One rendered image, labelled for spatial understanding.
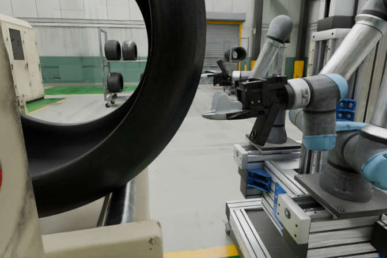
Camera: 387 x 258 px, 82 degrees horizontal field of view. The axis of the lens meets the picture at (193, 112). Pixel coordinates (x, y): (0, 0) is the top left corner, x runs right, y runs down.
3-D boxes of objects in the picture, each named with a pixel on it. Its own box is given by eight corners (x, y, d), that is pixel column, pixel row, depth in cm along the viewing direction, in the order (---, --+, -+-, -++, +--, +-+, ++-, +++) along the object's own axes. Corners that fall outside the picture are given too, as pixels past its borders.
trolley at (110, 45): (156, 107, 572) (153, 27, 529) (103, 108, 558) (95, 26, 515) (158, 102, 634) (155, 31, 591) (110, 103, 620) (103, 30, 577)
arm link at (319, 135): (323, 137, 66) (323, 101, 64) (342, 152, 55) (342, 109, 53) (295, 139, 67) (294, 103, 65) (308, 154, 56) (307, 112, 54)
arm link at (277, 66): (262, 117, 127) (269, 16, 115) (262, 112, 141) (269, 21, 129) (284, 119, 124) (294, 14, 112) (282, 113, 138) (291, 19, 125)
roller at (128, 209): (107, 239, 26) (84, 268, 26) (139, 254, 27) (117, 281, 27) (128, 139, 59) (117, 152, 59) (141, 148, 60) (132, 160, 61)
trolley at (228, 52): (246, 96, 755) (250, 37, 712) (228, 95, 753) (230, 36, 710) (237, 91, 885) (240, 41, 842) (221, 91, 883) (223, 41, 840)
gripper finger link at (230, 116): (221, 109, 52) (255, 103, 54) (222, 117, 52) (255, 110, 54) (228, 114, 48) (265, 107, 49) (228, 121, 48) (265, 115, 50)
